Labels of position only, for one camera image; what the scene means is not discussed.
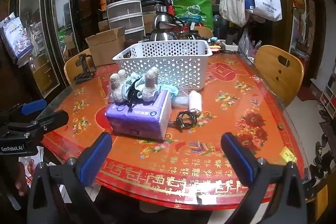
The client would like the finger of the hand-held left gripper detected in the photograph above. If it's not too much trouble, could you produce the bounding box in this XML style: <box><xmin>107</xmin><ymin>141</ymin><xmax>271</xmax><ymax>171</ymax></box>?
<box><xmin>10</xmin><ymin>110</ymin><xmax>69</xmax><ymax>139</ymax></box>
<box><xmin>5</xmin><ymin>99</ymin><xmax>48</xmax><ymax>122</ymax></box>

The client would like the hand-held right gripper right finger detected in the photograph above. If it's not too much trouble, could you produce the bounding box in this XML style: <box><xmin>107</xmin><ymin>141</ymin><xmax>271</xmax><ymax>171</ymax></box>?
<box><xmin>221</xmin><ymin>132</ymin><xmax>308</xmax><ymax>224</ymax></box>

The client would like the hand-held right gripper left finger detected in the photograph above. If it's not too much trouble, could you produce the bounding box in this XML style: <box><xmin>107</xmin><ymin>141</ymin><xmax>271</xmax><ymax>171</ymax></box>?
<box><xmin>26</xmin><ymin>132</ymin><xmax>113</xmax><ymax>224</ymax></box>

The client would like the purple tissue pack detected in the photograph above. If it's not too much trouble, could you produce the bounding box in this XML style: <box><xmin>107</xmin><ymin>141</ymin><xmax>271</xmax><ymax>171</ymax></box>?
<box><xmin>104</xmin><ymin>90</ymin><xmax>173</xmax><ymax>141</ymax></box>

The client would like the white roll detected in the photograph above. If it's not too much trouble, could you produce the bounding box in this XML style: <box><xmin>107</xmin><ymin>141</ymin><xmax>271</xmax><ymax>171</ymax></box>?
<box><xmin>189</xmin><ymin>90</ymin><xmax>203</xmax><ymax>115</ymax></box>

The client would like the black cloth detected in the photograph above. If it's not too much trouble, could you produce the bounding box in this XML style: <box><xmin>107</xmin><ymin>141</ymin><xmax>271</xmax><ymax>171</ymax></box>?
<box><xmin>125</xmin><ymin>80</ymin><xmax>143</xmax><ymax>107</ymax></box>

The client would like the beige plush toy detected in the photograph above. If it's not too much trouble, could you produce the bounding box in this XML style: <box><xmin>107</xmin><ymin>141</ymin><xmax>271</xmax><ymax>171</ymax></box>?
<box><xmin>137</xmin><ymin>67</ymin><xmax>161</xmax><ymax>102</ymax></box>
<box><xmin>110</xmin><ymin>69</ymin><xmax>130</xmax><ymax>103</ymax></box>

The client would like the light blue plastic packet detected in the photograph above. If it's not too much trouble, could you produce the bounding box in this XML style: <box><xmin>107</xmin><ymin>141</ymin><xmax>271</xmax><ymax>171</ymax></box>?
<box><xmin>171</xmin><ymin>95</ymin><xmax>190</xmax><ymax>109</ymax></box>

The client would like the teal cloth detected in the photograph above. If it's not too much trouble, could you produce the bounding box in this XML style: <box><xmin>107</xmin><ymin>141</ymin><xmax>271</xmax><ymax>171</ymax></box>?
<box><xmin>121</xmin><ymin>72</ymin><xmax>147</xmax><ymax>101</ymax></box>

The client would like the white perforated plastic basket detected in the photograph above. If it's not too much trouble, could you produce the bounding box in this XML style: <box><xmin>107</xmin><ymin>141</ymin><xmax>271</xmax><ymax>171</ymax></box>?
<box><xmin>112</xmin><ymin>39</ymin><xmax>214</xmax><ymax>90</ymax></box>

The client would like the person's left hand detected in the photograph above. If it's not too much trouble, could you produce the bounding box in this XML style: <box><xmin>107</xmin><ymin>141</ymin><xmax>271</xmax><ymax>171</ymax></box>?
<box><xmin>14</xmin><ymin>161</ymin><xmax>31</xmax><ymax>197</ymax></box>

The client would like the orange floral tablecloth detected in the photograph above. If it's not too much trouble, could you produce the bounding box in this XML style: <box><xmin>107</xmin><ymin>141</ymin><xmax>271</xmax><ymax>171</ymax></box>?
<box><xmin>41</xmin><ymin>50</ymin><xmax>313</xmax><ymax>212</ymax></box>

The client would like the wooden chair with phone holder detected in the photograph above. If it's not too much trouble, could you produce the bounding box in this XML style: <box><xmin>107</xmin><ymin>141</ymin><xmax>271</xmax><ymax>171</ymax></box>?
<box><xmin>64</xmin><ymin>49</ymin><xmax>98</xmax><ymax>89</ymax></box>

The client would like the black phone holder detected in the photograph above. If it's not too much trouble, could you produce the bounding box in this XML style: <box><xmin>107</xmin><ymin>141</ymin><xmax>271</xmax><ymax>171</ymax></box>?
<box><xmin>73</xmin><ymin>53</ymin><xmax>96</xmax><ymax>85</ymax></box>

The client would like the printed box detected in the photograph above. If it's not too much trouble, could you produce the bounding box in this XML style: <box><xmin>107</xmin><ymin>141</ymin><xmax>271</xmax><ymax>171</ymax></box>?
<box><xmin>0</xmin><ymin>12</ymin><xmax>34</xmax><ymax>67</ymax></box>

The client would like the dark glass door cabinet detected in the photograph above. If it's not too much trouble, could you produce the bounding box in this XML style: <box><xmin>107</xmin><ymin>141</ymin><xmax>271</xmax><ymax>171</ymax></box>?
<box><xmin>0</xmin><ymin>0</ymin><xmax>108</xmax><ymax>104</ymax></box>

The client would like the open cardboard box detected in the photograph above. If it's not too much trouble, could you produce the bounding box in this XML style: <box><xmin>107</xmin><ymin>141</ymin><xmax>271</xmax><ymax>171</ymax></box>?
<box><xmin>85</xmin><ymin>27</ymin><xmax>126</xmax><ymax>67</ymax></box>

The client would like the wooden chair back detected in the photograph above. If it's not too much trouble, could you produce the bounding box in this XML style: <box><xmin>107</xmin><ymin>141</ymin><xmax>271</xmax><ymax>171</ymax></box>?
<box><xmin>253</xmin><ymin>45</ymin><xmax>304</xmax><ymax>107</ymax></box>

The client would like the shelf of boxes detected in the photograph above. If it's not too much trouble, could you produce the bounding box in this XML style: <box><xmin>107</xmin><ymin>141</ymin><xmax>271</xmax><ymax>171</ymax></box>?
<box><xmin>316</xmin><ymin>74</ymin><xmax>336</xmax><ymax>122</ymax></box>

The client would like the white power strip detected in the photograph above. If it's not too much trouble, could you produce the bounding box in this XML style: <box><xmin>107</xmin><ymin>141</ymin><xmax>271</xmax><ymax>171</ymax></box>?
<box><xmin>220</xmin><ymin>40</ymin><xmax>240</xmax><ymax>52</ymax></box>

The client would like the clear plastic bag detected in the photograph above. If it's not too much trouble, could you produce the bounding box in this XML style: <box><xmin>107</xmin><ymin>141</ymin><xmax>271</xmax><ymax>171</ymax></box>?
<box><xmin>238</xmin><ymin>30</ymin><xmax>263</xmax><ymax>59</ymax></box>

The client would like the stainless steel pot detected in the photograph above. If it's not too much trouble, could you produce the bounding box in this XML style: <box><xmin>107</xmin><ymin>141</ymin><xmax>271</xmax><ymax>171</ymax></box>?
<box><xmin>148</xmin><ymin>31</ymin><xmax>181</xmax><ymax>42</ymax></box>

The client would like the stainless steel kettle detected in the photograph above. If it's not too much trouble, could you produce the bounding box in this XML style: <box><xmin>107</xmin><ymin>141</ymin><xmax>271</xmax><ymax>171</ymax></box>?
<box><xmin>152</xmin><ymin>6</ymin><xmax>187</xmax><ymax>32</ymax></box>

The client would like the green shopping bag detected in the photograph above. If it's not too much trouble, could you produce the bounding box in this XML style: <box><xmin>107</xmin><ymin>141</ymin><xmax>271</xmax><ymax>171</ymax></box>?
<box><xmin>172</xmin><ymin>0</ymin><xmax>214</xmax><ymax>31</ymax></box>

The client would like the black cable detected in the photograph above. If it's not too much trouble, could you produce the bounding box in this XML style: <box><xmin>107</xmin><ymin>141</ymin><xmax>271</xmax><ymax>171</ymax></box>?
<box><xmin>168</xmin><ymin>110</ymin><xmax>198</xmax><ymax>132</ymax></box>

